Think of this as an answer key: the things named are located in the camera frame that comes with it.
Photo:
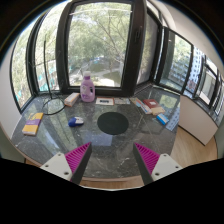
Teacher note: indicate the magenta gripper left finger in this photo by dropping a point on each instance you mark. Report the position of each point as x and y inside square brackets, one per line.
[70, 166]

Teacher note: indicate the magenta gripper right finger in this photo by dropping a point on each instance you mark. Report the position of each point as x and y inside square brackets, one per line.
[153, 166]

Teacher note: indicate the blue white computer mouse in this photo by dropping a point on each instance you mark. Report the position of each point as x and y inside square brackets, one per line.
[75, 121]

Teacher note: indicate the round black mouse pad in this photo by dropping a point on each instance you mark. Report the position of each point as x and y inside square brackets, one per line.
[113, 123]

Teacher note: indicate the light blue small box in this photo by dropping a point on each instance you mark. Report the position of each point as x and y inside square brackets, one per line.
[162, 118]

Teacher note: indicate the tan wooden block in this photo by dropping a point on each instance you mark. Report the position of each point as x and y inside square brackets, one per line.
[157, 110]

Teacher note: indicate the red book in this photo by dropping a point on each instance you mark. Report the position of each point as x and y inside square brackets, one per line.
[151, 103]

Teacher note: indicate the yellow purple book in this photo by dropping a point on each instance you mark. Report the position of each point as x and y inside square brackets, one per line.
[32, 124]

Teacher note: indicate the small beige box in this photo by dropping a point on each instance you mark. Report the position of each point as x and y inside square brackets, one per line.
[71, 99]

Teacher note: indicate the colourful thin booklet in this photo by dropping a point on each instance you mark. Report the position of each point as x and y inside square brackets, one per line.
[141, 105]

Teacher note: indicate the grey green flat card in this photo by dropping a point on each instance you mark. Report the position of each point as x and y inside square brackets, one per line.
[122, 101]

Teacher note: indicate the white card with dark label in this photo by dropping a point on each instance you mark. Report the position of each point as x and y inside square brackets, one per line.
[105, 101]

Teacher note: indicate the purple detergent bottle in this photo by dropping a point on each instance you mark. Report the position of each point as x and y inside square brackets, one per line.
[87, 88]

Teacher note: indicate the black framed window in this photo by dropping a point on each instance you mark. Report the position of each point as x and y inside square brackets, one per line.
[104, 37]

